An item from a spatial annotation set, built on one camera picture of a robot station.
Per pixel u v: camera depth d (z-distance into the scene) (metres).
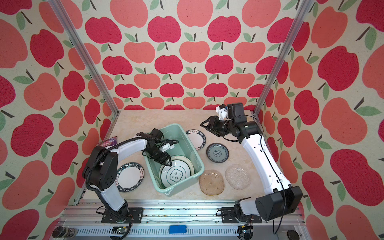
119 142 0.80
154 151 0.77
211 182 0.85
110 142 0.98
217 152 0.98
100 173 0.48
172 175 0.86
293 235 0.61
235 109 0.55
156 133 0.78
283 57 0.87
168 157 0.82
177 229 0.70
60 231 0.62
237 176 0.88
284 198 0.38
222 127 0.61
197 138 1.06
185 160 0.90
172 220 0.73
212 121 0.63
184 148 0.84
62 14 0.72
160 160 0.78
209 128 0.64
